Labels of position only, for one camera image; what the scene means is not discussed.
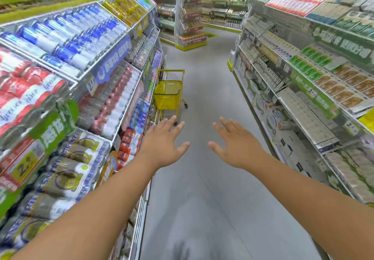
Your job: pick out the person's left hand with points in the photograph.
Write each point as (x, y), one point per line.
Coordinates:
(161, 149)

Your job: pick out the person's right hand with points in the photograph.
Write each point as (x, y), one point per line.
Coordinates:
(241, 150)

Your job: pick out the person's right middle finger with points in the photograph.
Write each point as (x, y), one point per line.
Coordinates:
(226, 124)

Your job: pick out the person's left middle finger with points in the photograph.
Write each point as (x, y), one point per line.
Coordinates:
(170, 124)

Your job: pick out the person's left thumb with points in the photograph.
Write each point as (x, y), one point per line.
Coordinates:
(181, 150)

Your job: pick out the person's right thumb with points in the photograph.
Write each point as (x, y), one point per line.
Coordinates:
(215, 149)

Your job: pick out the person's left little finger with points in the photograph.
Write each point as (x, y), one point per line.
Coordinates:
(149, 131)

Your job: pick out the person's right forearm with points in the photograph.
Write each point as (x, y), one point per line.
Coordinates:
(315, 204)

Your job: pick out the person's left forearm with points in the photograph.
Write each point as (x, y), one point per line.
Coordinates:
(96, 210)

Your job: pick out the yellow shopping cart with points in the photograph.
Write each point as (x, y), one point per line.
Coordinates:
(168, 93)

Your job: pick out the row of red capped bottles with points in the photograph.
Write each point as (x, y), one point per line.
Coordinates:
(114, 105)

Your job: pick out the pile of white cardboard cases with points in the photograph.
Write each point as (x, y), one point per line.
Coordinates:
(287, 143)

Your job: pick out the white carton shelf unit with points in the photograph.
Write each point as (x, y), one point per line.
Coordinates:
(295, 116)

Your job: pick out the blue shelf sign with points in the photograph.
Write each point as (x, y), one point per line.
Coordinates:
(112, 58)

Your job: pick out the stack of pale flat boxes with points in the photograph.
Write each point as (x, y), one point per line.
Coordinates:
(309, 119)

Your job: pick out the green shelf banner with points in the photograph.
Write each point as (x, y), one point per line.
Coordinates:
(314, 92)

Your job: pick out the green shelf sign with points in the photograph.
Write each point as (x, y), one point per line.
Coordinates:
(55, 127)

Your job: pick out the freestanding white display rack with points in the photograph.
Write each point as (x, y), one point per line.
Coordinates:
(190, 17)

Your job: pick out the row of green white cartons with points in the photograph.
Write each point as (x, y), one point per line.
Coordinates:
(315, 61)

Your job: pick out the shelves of dark bottles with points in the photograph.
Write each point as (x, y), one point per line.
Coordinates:
(226, 5)

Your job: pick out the row of gold cans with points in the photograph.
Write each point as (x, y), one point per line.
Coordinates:
(124, 8)

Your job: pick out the row of blue white bottles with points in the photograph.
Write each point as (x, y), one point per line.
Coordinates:
(67, 38)

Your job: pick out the row of brown white cartons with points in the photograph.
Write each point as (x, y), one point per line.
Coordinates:
(347, 86)

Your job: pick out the row of red white bottles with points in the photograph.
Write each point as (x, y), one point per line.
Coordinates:
(20, 93)

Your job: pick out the row of red white boxes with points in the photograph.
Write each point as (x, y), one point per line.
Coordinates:
(301, 0)

